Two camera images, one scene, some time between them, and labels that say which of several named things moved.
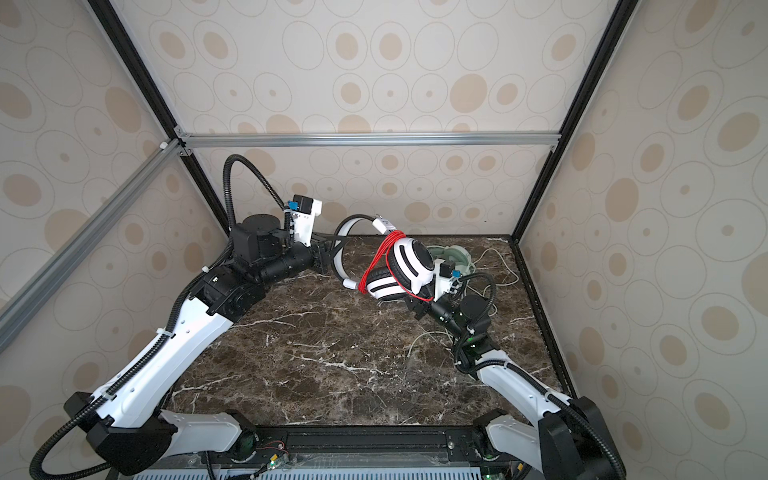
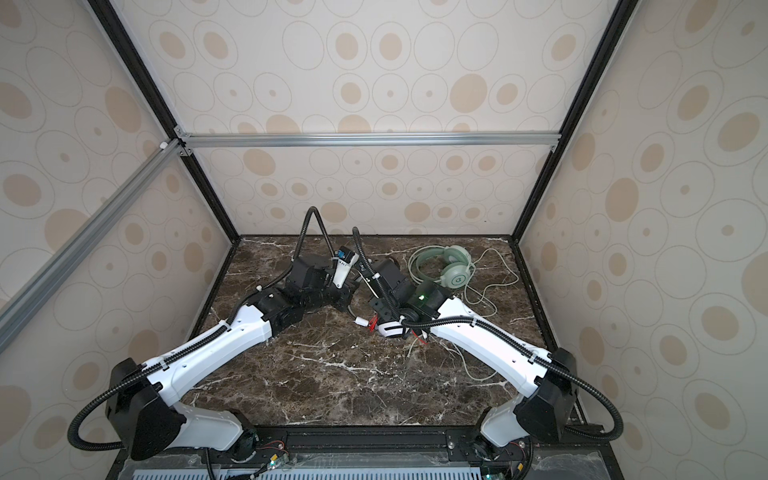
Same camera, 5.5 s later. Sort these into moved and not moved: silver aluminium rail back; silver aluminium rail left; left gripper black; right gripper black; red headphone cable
Moved: left gripper black; red headphone cable; right gripper black
Not moved: silver aluminium rail back; silver aluminium rail left
